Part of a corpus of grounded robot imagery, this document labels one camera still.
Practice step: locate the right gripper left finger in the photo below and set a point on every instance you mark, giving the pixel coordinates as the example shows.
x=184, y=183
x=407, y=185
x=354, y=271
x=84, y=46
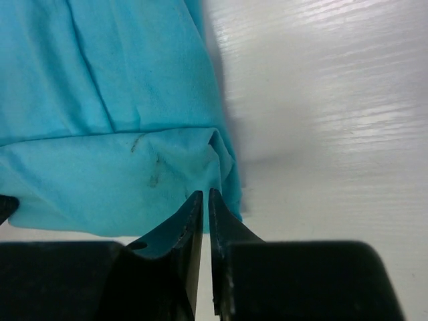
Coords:
x=153, y=278

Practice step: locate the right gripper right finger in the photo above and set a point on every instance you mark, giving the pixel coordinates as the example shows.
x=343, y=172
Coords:
x=255, y=279

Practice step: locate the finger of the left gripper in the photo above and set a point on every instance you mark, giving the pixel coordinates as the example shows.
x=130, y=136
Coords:
x=8, y=205

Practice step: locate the turquoise t shirt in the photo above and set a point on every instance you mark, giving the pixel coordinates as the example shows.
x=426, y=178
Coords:
x=111, y=115

